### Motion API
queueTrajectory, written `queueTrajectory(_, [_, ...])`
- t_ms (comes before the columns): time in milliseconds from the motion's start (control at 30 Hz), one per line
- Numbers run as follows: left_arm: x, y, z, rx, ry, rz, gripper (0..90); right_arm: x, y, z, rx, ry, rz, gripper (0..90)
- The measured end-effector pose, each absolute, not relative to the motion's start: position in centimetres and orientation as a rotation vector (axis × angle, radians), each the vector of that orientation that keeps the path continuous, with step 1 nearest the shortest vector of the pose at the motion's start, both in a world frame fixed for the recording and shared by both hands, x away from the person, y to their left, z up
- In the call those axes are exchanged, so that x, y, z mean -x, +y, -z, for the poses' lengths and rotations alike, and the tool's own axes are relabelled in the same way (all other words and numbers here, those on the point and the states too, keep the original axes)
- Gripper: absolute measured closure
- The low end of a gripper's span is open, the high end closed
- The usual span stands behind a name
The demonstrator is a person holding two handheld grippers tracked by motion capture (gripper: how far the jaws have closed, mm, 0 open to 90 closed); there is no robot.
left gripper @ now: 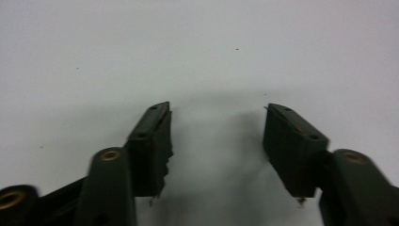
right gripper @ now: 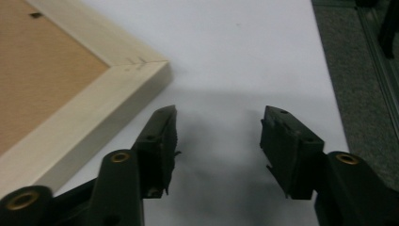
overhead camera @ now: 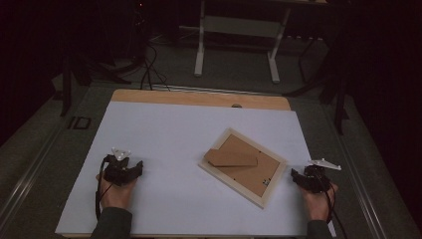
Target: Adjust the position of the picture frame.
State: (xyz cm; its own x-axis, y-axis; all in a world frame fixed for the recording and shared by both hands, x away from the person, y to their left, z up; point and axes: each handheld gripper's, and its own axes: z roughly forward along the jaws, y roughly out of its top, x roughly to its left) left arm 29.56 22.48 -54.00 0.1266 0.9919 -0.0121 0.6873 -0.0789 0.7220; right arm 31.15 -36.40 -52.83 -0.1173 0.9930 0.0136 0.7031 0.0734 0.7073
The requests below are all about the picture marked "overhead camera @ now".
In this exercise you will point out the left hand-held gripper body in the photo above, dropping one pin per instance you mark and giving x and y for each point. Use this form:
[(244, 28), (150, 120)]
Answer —
[(116, 172)]

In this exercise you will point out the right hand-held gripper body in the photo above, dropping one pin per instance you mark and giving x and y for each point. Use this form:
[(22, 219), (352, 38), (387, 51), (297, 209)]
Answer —
[(315, 181)]

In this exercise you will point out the wooden picture frame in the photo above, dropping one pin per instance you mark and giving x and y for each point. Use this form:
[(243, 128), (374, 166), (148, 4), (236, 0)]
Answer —
[(252, 172)]

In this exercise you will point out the person's left hand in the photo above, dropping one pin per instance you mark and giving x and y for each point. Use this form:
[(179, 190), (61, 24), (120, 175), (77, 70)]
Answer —
[(116, 197)]

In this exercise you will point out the person's right hand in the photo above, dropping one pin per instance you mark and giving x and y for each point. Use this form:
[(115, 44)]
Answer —
[(318, 205)]

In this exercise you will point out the black floor socket box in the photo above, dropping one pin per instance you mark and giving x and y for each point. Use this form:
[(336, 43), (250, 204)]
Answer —
[(79, 122)]

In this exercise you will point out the black stand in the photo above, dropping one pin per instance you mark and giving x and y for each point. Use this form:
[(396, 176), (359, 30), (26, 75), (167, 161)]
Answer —
[(340, 99), (68, 83)]

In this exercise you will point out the metal floor rail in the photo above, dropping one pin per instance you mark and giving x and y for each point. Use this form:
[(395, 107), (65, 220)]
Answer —
[(26, 181), (360, 176)]

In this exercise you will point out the white metal desk frame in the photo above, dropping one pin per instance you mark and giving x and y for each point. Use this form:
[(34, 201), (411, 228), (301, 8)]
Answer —
[(240, 26)]

